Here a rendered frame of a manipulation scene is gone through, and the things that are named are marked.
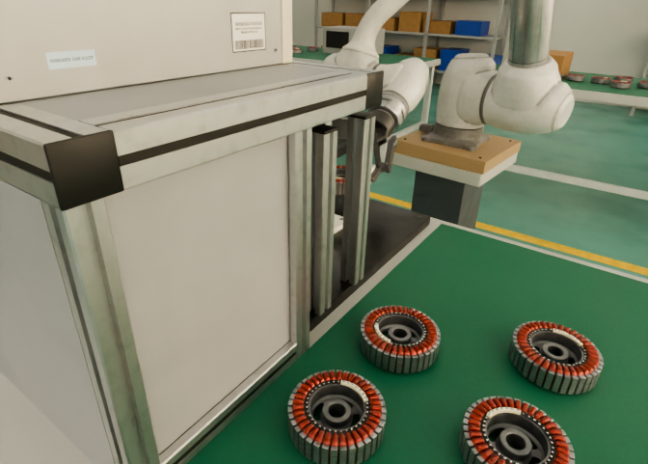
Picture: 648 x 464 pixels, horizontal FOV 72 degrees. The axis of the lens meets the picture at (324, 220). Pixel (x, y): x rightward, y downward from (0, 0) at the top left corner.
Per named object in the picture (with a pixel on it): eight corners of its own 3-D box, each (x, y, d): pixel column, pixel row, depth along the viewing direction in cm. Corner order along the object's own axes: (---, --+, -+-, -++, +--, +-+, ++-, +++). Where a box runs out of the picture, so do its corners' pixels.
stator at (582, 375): (572, 411, 55) (580, 390, 54) (492, 359, 63) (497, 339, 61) (610, 370, 62) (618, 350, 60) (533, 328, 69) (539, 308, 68)
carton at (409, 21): (410, 30, 713) (412, 11, 701) (430, 31, 694) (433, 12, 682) (397, 31, 684) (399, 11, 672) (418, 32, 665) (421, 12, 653)
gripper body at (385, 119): (364, 105, 110) (346, 130, 106) (395, 110, 106) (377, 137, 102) (370, 128, 116) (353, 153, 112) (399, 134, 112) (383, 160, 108)
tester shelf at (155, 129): (102, 60, 96) (98, 37, 94) (381, 104, 62) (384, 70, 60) (-187, 86, 64) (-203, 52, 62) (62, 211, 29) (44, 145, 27)
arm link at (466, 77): (451, 115, 157) (463, 48, 147) (499, 126, 145) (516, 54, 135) (424, 121, 147) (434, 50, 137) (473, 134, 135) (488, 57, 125)
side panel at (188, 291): (293, 340, 66) (291, 122, 52) (310, 348, 64) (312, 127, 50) (121, 490, 45) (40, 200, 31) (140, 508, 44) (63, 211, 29)
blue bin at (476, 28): (463, 33, 668) (465, 19, 660) (487, 35, 651) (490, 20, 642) (454, 35, 636) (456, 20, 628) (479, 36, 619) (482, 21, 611)
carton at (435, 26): (433, 31, 693) (434, 19, 686) (459, 33, 672) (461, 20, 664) (421, 32, 664) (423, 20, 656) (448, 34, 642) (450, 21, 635)
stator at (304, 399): (338, 492, 46) (339, 468, 44) (268, 424, 52) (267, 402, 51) (402, 426, 53) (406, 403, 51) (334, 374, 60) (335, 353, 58)
